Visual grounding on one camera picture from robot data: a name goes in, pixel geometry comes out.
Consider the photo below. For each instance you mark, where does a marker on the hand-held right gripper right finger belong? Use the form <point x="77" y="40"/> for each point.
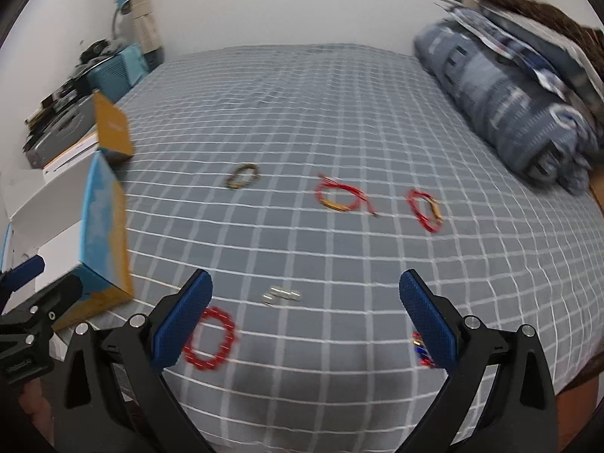
<point x="427" y="323"/>

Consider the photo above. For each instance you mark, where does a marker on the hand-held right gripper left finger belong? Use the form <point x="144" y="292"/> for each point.
<point x="181" y="323"/>

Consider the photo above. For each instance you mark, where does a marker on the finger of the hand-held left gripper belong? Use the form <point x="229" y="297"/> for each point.
<point x="26" y="268"/>
<point x="56" y="295"/>

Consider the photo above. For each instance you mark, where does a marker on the white cardboard box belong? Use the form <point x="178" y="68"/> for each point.
<point x="106" y="226"/>

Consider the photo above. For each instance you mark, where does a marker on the grey suitcase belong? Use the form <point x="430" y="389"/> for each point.
<point x="61" y="122"/>

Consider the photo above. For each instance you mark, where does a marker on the teal suitcase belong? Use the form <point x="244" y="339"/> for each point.
<point x="115" y="73"/>

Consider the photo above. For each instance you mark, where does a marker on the dark clothes pile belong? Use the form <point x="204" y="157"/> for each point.
<point x="96" y="49"/>

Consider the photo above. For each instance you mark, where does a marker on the grey checked bed sheet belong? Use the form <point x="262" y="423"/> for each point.
<point x="306" y="118"/>

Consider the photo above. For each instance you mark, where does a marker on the folded blue patterned quilt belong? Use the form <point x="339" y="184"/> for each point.
<point x="495" y="94"/>

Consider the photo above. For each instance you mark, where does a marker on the cream curtain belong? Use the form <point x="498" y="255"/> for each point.
<point x="144" y="23"/>

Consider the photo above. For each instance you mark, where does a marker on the blue desk lamp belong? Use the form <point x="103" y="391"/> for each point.
<point x="123" y="4"/>

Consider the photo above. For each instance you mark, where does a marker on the blue patterned pillow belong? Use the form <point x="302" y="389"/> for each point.
<point x="533" y="56"/>

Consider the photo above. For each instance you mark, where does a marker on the brown fuzzy blanket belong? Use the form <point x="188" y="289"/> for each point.
<point x="542" y="12"/>

